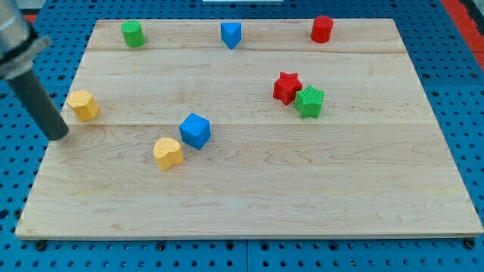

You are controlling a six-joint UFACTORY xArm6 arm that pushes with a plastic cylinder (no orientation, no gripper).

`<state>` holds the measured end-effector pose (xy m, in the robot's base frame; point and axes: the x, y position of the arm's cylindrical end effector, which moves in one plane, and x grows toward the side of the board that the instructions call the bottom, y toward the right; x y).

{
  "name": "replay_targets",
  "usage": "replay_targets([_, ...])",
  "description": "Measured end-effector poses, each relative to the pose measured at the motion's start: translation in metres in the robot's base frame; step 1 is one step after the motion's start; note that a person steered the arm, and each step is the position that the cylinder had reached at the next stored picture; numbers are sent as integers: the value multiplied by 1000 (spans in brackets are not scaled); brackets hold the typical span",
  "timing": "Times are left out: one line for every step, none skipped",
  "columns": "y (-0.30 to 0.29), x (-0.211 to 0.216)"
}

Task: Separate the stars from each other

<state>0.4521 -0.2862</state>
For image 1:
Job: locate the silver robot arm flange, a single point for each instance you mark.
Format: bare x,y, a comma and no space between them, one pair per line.
20,43

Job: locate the blue cube block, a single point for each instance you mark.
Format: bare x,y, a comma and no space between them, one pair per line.
195,131

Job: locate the red star block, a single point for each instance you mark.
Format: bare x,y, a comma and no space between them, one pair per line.
286,87

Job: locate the wooden board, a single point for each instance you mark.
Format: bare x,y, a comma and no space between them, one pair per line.
373,165

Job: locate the green star block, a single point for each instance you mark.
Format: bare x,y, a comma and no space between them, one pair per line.
309,101

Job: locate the yellow heart block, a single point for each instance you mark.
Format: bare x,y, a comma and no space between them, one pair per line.
167,153

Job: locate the blue triangle block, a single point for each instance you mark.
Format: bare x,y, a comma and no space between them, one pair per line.
231,33

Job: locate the red cylinder block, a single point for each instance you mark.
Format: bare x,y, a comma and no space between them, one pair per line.
322,29

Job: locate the green cylinder block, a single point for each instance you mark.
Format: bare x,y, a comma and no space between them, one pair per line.
133,34

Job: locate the yellow hexagon block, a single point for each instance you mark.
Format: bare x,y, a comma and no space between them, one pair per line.
83,104

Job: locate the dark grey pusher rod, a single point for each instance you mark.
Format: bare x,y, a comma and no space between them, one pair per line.
31,93

